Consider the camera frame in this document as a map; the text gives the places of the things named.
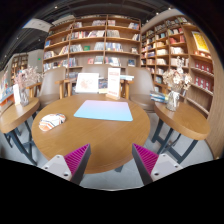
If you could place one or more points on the wooden bookshelf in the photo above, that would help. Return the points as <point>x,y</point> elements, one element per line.
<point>168,36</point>
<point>93,40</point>

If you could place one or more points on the wooden left side table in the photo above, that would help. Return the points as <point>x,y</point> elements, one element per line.
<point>14,116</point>

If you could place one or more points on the left beige armchair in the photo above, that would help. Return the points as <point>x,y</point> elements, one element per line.
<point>52,86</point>

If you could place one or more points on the glass vase dried flowers left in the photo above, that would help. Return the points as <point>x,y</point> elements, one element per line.
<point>25,78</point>

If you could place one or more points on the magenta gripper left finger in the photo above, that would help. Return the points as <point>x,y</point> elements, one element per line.
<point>70,167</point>

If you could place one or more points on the stack of books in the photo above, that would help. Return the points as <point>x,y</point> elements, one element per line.
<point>159,97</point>

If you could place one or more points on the round wooden centre table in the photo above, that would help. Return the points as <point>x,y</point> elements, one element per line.
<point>110,141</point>

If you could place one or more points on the white framed picture card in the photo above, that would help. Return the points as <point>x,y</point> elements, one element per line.
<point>87,83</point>

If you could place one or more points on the glass vase dried flowers right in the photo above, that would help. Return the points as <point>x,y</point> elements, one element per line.
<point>177,80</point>

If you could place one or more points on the white red standing sign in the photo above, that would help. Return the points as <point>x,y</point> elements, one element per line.
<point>113,83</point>

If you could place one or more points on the wooden back bookshelf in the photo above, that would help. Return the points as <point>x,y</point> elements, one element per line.
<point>93,40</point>

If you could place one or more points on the light blue mouse pad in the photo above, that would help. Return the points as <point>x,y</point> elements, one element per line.
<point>104,110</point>

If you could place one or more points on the wooden right side table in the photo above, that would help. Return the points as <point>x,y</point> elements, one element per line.
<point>186,121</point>

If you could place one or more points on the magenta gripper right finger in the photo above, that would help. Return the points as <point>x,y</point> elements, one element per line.
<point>152,166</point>

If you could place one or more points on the white card on left table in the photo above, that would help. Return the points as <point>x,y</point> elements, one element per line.
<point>16,92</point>

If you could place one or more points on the wooden right bookshelf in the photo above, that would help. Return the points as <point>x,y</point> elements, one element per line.
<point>168,36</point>

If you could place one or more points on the beige armchair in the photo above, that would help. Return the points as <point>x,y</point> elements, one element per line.
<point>52,86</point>
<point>140,89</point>

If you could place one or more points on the glass vase dried flowers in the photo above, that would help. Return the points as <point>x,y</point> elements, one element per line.
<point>25,78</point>
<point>177,80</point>

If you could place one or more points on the yellow poster on shelf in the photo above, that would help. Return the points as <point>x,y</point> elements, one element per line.
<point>199,42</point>

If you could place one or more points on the right beige armchair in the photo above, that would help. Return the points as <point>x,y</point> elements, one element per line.
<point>140,89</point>

